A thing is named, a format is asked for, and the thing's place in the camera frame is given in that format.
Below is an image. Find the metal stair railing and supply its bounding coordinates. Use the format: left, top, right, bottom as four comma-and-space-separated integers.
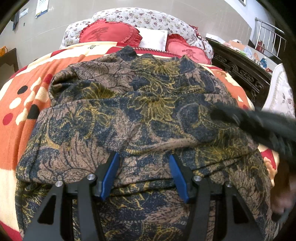
254, 18, 287, 61

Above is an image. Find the red heart pillow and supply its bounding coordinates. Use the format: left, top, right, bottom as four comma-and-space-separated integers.
79, 19, 142, 47
166, 34, 211, 64

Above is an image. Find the white square pillow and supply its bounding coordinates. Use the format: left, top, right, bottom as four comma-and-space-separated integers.
136, 27, 168, 51

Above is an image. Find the wall calendar poster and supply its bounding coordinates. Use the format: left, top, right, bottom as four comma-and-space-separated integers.
35, 0, 49, 18

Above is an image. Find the orange red cream blanket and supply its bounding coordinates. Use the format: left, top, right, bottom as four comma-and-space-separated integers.
0, 41, 280, 241

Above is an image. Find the floral padded headboard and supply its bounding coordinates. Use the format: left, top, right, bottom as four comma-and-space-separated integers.
60, 8, 214, 60

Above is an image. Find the white ornate upholstered chair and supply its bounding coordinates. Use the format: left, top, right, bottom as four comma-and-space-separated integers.
262, 63, 295, 118

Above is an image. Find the dark cloth on wall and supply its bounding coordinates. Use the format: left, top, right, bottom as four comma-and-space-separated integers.
11, 11, 20, 31

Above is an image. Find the person's right hand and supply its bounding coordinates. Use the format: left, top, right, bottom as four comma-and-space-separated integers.
270, 160, 295, 214

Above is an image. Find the dark carved wooden cabinet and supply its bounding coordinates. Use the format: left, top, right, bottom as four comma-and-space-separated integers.
207, 39, 271, 108

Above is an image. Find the dark wooden side table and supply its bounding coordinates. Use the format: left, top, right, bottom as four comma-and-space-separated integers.
0, 48, 19, 88

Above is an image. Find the right red heart pillow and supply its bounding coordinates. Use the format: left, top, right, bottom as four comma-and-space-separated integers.
166, 34, 211, 64

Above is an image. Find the dark floral patterned garment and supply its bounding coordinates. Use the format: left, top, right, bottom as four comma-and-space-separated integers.
14, 45, 278, 241

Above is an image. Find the left red heart pillow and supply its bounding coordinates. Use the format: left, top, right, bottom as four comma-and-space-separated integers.
79, 19, 142, 47

